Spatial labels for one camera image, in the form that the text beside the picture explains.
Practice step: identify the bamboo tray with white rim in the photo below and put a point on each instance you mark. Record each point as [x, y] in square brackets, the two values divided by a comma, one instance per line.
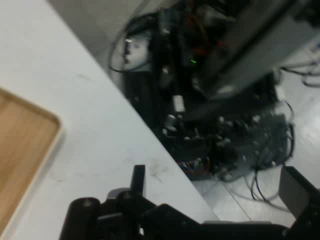
[20, 150]

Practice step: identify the green circuit board with connectors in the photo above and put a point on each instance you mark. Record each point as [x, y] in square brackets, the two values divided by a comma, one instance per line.
[245, 147]

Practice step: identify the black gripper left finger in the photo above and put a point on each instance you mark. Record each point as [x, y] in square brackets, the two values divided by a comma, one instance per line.
[136, 180]

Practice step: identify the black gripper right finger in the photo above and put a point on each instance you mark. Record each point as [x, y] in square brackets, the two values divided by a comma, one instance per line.
[300, 195]

